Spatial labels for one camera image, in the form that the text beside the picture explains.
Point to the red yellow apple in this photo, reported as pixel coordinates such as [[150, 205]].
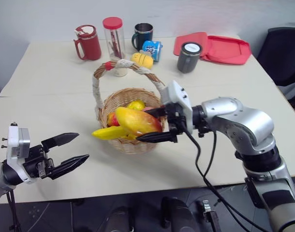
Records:
[[112, 119]]

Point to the red plastic lid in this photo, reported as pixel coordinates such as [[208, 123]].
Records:
[[188, 38]]

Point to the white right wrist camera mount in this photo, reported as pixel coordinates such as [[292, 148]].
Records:
[[176, 96]]

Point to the large dark rounded shape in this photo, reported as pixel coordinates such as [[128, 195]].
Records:
[[179, 215]]

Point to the yellow toy with face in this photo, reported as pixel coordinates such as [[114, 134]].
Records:
[[142, 60]]

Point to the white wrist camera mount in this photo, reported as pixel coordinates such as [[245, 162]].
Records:
[[176, 96], [13, 141]]

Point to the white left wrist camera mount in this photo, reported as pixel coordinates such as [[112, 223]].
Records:
[[13, 141]]

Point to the black office chair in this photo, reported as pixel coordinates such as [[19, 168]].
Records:
[[283, 55]]

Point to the blue printed can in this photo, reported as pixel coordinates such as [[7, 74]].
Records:
[[152, 49]]

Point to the grey mug with lid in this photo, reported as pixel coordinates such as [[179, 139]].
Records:
[[187, 60]]

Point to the yellow lemon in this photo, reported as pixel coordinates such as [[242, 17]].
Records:
[[136, 105]]

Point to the red mug with lid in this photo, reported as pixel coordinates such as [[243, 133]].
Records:
[[89, 46]]

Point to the dark teal steel mug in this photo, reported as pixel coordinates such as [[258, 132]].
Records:
[[142, 36]]

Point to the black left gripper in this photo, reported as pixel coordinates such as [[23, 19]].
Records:
[[35, 163]]

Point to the yellow banana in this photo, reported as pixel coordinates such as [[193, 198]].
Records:
[[106, 133]]

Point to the clear jar with red lid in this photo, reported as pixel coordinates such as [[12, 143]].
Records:
[[113, 36]]

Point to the red plastic tray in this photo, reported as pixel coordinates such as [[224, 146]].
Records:
[[227, 50]]

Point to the black clip bracket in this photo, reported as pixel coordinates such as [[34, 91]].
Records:
[[209, 215]]

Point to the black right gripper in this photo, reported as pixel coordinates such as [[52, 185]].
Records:
[[175, 118]]

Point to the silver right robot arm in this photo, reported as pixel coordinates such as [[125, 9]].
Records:
[[249, 120]]

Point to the small white cup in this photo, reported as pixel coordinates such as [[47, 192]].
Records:
[[120, 71]]

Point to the yellow red mango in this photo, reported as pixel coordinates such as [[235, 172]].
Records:
[[135, 120]]

